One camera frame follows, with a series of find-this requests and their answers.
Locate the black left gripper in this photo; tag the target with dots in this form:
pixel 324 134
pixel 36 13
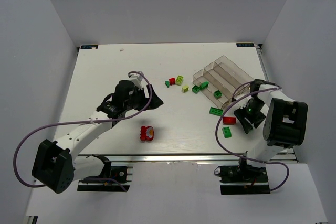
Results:
pixel 145 98

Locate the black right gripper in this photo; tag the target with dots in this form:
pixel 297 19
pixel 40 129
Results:
pixel 248 117

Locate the green 2x2 lego front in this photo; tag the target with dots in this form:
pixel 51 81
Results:
pixel 226 132

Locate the green 2x2 lego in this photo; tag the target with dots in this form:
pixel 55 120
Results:
pixel 226 132
pixel 217 94

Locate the green long lego brick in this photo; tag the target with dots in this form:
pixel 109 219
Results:
pixel 215 111

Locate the green 2x2 lego brick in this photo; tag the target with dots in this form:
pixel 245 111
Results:
pixel 195 89

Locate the green sloped lego brick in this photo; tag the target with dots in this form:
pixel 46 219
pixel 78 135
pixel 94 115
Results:
pixel 204 85

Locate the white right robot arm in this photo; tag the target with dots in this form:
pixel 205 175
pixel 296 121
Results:
pixel 284 121

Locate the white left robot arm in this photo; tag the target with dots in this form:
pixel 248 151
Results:
pixel 58 163

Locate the red flat lego brick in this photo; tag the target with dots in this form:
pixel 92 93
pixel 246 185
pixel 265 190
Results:
pixel 229 120

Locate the small red lego brick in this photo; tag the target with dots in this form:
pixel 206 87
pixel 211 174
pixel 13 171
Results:
pixel 172 81

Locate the lime small lego brick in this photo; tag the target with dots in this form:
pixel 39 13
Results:
pixel 185 88

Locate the lime 2x2 lego brick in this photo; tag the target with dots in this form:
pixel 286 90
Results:
pixel 179 80

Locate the red flower lego block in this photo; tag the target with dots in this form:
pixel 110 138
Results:
pixel 146 133

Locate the clear compartment organizer tray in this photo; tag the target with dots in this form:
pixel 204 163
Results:
pixel 225 76

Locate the blue table label right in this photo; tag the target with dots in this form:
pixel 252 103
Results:
pixel 244 44

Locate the blue table label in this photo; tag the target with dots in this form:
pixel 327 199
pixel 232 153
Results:
pixel 244 44
pixel 88 47

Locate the blue table label left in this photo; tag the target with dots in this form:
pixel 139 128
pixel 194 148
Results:
pixel 88 47

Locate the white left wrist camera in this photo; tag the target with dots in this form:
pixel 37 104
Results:
pixel 136 78

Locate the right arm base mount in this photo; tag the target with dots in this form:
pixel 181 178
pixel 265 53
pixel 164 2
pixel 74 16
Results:
pixel 242 179

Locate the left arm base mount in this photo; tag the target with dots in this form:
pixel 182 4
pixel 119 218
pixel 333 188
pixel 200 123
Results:
pixel 96 173

